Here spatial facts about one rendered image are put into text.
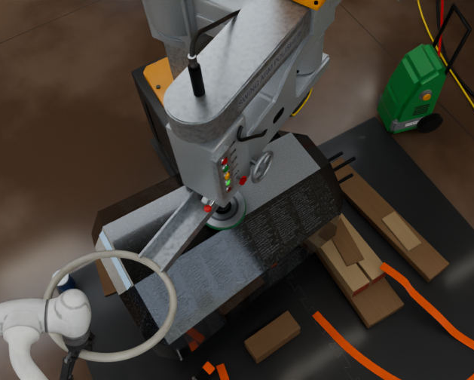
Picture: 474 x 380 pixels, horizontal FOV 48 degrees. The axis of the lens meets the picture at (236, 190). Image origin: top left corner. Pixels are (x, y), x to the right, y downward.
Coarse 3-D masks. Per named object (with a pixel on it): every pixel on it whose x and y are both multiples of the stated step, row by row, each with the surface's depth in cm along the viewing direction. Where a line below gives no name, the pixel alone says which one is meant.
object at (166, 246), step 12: (192, 192) 228; (192, 204) 230; (204, 204) 229; (216, 204) 225; (180, 216) 227; (192, 216) 227; (204, 216) 222; (168, 228) 224; (180, 228) 224; (192, 228) 224; (156, 240) 219; (168, 240) 222; (180, 240) 222; (144, 252) 215; (156, 252) 220; (168, 252) 219; (180, 252) 217; (168, 264) 213
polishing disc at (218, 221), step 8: (208, 200) 252; (232, 200) 251; (240, 200) 251; (232, 208) 249; (240, 208) 249; (216, 216) 248; (224, 216) 247; (232, 216) 247; (240, 216) 247; (208, 224) 247; (216, 224) 246; (224, 224) 245; (232, 224) 245
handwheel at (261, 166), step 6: (264, 156) 215; (270, 156) 223; (252, 162) 222; (258, 162) 214; (264, 162) 220; (270, 162) 226; (258, 168) 218; (264, 168) 219; (252, 174) 216; (264, 174) 226; (252, 180) 219; (258, 180) 224
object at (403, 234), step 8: (392, 216) 330; (392, 224) 327; (400, 224) 327; (392, 232) 326; (400, 232) 324; (408, 232) 324; (400, 240) 322; (408, 240) 322; (416, 240) 321; (408, 248) 319
